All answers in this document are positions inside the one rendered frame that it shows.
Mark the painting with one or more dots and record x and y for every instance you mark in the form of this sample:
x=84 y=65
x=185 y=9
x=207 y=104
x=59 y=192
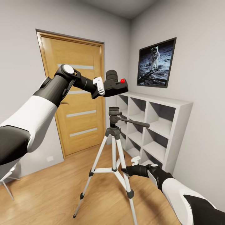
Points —
x=155 y=63

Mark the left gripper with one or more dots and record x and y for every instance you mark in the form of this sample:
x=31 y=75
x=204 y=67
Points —
x=89 y=87

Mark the wall socket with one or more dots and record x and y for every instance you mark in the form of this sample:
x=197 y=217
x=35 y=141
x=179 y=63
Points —
x=50 y=158

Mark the camera tripod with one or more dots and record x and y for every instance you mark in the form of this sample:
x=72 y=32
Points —
x=115 y=132

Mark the digital camera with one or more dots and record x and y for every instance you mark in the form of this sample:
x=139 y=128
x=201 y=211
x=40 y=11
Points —
x=112 y=86

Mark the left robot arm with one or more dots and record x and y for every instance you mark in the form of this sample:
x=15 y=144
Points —
x=25 y=130

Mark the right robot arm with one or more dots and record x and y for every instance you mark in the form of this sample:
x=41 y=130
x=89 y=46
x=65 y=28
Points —
x=190 y=207

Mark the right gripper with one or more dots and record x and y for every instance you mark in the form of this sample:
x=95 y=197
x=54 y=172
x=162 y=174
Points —
x=132 y=170

